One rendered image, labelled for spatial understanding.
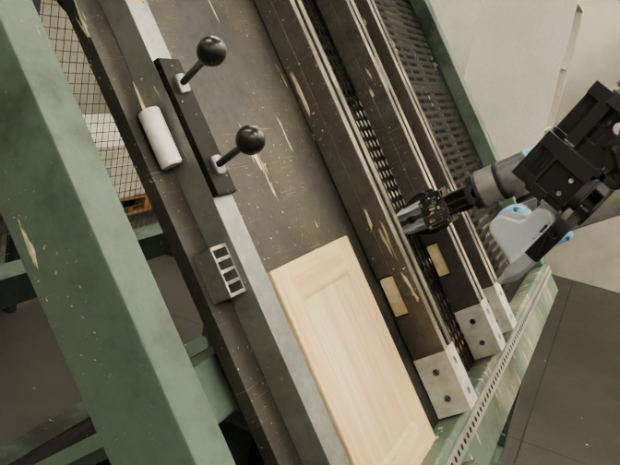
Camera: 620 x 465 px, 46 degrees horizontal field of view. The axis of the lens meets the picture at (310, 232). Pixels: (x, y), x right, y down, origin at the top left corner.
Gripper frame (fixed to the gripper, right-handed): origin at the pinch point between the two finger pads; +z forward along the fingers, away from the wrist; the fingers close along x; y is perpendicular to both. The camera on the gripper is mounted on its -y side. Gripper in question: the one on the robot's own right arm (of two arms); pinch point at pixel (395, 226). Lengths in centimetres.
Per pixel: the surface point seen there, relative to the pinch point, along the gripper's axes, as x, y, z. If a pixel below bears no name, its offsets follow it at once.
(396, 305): 14.0, 15.7, 0.9
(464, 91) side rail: -34, -121, -3
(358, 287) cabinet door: 6.9, 29.5, 0.6
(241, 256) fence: -5, 65, -2
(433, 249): 8.8, -19.6, 0.5
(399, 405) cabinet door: 28.3, 32.9, 1.1
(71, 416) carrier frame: 16, -32, 145
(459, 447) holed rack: 41.0, 24.8, -2.9
